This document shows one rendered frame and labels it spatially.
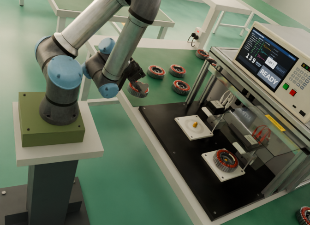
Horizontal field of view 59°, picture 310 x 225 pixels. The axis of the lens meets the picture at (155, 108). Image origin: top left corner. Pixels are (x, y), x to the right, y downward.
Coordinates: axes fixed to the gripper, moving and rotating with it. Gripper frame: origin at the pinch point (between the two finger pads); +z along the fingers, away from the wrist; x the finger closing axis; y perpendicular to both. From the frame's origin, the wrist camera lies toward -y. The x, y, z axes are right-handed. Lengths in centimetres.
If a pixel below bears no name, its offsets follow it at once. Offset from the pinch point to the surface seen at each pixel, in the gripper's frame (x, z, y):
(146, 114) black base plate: -14.4, 1.9, -4.5
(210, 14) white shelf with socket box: 60, 49, 74
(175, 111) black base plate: -15.0, 15.0, 7.5
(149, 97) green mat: 0.2, 10.8, 1.0
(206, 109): -27.0, 12.7, 20.4
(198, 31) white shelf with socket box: 61, 55, 61
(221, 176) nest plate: -58, 12, 6
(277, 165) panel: -63, 33, 30
